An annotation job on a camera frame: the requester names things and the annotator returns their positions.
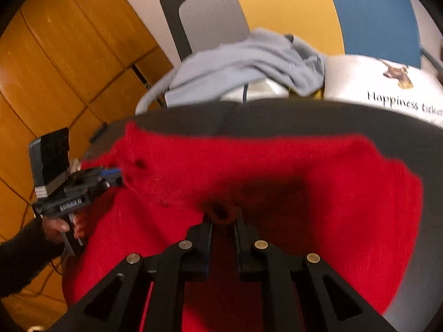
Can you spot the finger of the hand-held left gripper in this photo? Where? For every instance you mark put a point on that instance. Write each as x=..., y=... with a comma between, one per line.
x=112, y=182
x=110, y=172

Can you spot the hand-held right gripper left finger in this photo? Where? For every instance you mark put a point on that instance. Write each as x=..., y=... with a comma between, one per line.
x=200, y=245

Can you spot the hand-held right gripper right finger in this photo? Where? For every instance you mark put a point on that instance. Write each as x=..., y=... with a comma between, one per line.
x=244, y=249

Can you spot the red knitted sweater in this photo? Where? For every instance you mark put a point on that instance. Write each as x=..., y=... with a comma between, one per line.
x=311, y=179

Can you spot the person's left forearm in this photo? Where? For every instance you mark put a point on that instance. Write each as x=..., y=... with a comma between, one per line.
x=24, y=259

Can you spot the person's left hand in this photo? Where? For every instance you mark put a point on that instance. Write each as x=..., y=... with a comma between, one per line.
x=55, y=230

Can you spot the orange wooden cabinet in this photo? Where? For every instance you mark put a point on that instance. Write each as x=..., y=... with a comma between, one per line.
x=69, y=58

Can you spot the light blue hoodie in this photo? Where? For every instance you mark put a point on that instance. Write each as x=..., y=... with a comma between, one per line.
x=242, y=62

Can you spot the white printed cushion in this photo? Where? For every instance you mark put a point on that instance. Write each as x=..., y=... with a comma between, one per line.
x=363, y=79

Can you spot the grey yellow blue armchair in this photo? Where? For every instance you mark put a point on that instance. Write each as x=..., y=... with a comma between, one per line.
x=287, y=3

